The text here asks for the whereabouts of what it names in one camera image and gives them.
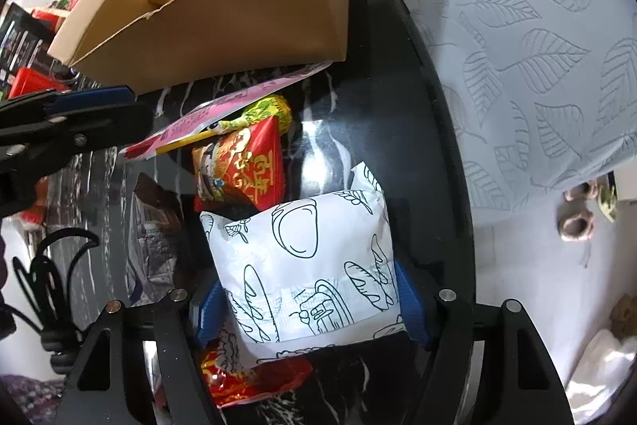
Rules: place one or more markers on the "pink shoe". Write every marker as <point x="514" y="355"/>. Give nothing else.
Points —
<point x="580" y="189"/>
<point x="577" y="228"/>

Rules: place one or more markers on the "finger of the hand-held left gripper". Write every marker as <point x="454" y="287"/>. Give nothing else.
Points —
<point x="99" y="124"/>
<point x="94" y="98"/>

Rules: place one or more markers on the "white line-drawing bread packet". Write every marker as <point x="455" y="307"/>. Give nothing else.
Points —
<point x="308" y="265"/>

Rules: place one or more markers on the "red figure-print snack packet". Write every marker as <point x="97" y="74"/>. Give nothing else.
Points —
<point x="239" y="166"/>

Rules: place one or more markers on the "grey leaf-pattern covered chair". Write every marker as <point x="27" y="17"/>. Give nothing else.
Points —
<point x="537" y="56"/>

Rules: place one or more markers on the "white plastic bag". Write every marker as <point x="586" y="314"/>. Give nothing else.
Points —
<point x="602" y="365"/>

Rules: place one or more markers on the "green slipper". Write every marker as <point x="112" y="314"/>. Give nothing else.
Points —
<point x="608" y="203"/>

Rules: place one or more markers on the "black printed box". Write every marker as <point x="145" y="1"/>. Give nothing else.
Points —
<point x="25" y="36"/>

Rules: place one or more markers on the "cardboard box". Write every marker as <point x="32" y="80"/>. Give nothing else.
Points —
<point x="224" y="31"/>

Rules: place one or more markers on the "brown crumpled bag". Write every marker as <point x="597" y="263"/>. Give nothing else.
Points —
<point x="624" y="311"/>

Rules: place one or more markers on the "red plastic box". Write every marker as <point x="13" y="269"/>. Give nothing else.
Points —
<point x="30" y="82"/>

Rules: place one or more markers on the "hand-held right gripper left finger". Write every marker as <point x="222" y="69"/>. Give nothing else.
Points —
<point x="209" y="313"/>

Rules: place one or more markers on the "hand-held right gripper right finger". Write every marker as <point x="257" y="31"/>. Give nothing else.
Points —
<point x="414" y="305"/>

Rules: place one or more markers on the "yellow lollipop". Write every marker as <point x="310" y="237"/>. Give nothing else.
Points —
<point x="268" y="114"/>

